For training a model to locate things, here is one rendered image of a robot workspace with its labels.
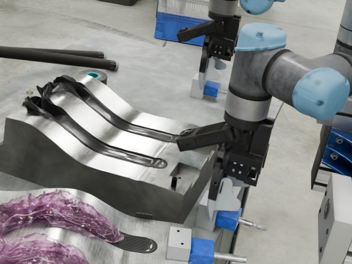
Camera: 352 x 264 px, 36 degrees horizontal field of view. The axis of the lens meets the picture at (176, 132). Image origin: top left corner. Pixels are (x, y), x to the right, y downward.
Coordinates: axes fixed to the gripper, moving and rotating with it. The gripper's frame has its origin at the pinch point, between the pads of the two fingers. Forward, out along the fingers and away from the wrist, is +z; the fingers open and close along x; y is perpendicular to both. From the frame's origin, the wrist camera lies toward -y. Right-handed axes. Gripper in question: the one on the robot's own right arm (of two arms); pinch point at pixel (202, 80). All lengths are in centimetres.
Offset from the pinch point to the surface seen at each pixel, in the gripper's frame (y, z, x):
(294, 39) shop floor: 19, 85, 323
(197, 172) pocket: 11, -4, -52
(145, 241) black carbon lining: 7, -1, -72
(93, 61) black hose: -31.3, 0.4, -4.0
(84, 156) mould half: -11, -4, -58
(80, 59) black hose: -33.9, -0.7, -7.0
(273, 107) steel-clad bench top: 20.9, 4.6, 3.6
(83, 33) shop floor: -133, 84, 227
